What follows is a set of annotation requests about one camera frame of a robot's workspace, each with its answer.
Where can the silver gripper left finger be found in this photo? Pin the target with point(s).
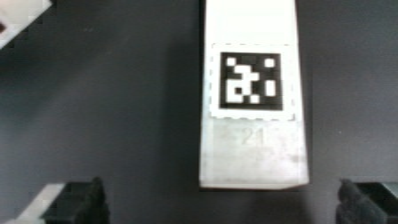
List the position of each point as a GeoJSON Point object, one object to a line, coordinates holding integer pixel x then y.
{"type": "Point", "coordinates": [78, 207]}

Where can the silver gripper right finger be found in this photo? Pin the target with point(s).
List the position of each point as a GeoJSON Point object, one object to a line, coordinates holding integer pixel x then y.
{"type": "Point", "coordinates": [368, 203]}

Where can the white square table top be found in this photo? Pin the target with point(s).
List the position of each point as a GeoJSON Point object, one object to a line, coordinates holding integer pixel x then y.
{"type": "Point", "coordinates": [20, 11]}

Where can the white table leg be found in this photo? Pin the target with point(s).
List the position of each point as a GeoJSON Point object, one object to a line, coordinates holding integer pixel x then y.
{"type": "Point", "coordinates": [252, 128]}

